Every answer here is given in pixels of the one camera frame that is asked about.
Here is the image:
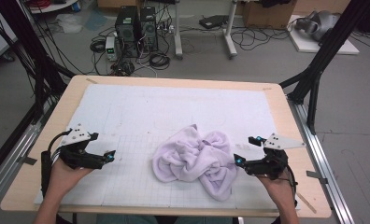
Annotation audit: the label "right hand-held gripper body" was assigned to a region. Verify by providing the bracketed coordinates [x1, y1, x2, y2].
[244, 133, 306, 181]

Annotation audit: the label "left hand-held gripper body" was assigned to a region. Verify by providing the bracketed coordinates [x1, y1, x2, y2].
[59, 123, 105, 171]

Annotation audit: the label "lilac towel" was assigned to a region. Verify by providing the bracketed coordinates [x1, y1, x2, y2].
[151, 123, 239, 202]

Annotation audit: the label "person's right hand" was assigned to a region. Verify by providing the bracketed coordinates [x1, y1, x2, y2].
[257, 175, 296, 203]

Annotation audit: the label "person's left hand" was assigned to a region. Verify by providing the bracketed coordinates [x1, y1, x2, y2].
[45, 158, 93, 200]

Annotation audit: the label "black tape strip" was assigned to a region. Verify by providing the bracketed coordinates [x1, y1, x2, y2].
[306, 170, 329, 185]
[17, 156, 38, 166]

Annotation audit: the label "white grid mat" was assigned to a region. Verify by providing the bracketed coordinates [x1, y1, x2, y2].
[33, 83, 301, 210]

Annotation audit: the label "white power supply unit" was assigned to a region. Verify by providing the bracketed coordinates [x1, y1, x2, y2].
[105, 35, 119, 62]

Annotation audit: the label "white floor board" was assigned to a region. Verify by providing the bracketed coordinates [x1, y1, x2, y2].
[287, 14, 361, 56]

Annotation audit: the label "large black computer tower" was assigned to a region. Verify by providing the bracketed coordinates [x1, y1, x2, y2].
[114, 5, 141, 59]

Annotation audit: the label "clear plastic bag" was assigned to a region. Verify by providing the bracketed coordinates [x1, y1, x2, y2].
[55, 13, 84, 35]

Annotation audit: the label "slim black computer tower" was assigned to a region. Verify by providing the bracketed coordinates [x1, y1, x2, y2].
[139, 6, 159, 52]

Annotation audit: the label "large cardboard box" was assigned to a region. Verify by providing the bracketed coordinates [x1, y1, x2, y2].
[242, 0, 298, 31]

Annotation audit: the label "flat black device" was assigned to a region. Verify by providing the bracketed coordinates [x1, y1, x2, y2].
[198, 14, 229, 30]

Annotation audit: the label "round white table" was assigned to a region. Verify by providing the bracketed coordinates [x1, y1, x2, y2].
[28, 0, 78, 15]

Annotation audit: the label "grey rounded device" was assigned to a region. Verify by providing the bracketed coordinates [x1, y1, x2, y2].
[294, 9, 341, 42]

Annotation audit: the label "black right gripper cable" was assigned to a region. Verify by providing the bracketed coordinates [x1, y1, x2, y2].
[284, 163, 299, 202]

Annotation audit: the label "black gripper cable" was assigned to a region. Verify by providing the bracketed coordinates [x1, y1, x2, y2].
[40, 130, 73, 198]
[284, 163, 299, 202]

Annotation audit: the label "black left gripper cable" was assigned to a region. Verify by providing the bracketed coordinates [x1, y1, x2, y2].
[40, 130, 73, 198]

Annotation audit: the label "aluminium rail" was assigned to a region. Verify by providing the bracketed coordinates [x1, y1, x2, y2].
[287, 96, 357, 224]
[0, 102, 55, 213]

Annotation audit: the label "small coil of black cable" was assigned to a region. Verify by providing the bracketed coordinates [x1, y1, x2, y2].
[89, 38, 107, 54]

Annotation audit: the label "loose black floor cables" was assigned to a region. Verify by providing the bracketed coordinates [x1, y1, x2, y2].
[230, 26, 291, 51]

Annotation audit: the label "black metal frame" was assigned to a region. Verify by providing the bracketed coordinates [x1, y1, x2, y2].
[278, 0, 370, 135]
[0, 0, 77, 185]

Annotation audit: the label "white metal desk frame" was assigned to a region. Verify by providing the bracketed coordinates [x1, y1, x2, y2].
[173, 0, 239, 61]

